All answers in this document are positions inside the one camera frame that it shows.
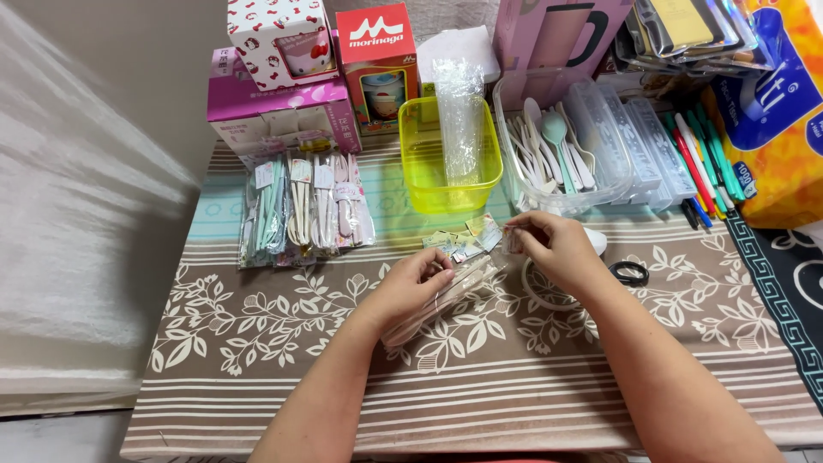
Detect person's left hand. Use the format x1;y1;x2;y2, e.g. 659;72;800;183
368;247;458;331

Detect person's right hand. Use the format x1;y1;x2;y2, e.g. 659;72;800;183
505;211;610;303

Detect small printed label card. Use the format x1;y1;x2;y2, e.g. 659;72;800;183
501;224;526;256

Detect clear packet of beige cutlery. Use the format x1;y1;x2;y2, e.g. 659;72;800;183
381;253;509;349

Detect small white plastic object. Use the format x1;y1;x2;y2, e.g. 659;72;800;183
582;228;609;257

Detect clear tape roll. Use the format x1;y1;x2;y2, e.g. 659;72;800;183
520;256;583;313

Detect pile of small label cards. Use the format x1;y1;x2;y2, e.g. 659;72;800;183
422;213;504;264

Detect heap of pastel plastic cutlery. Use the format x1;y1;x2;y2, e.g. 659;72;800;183
505;97;598;212

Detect clear plastic cutlery case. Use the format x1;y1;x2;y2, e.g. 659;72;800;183
566;80;636;194
625;96;699;212
601;85;664;205

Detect yellow plastic container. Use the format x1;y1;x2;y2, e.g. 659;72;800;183
397;94;504;215

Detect brown floral striped tablecloth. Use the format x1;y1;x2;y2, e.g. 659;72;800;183
120;132;823;460

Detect pile of packed cutlery sets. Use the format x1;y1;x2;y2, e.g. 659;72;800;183
237;131;378;269

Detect bunch of coloured pens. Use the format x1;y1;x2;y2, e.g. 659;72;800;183
662;105;748;230

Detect clear plastic tub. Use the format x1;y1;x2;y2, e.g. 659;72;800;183
493;67;636;217

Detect bundle of clear plastic bags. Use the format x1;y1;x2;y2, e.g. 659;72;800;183
431;57;487;189

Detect black patterned cloth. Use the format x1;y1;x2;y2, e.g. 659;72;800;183
725;211;823;415

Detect large pink mug box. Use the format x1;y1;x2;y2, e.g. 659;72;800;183
493;0;636;111

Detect red cup box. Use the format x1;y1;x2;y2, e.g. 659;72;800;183
333;2;421;136

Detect plain white box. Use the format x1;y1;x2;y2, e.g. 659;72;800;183
416;25;502;99

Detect pink and white cardboard box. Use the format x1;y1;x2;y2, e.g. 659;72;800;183
206;45;363;157

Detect orange and blue tissue pack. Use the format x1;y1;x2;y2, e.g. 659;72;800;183
701;0;823;230

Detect stack of shiny flat packets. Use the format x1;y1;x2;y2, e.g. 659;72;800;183
613;0;775;77

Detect white box with red bows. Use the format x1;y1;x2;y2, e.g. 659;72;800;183
226;0;340;91

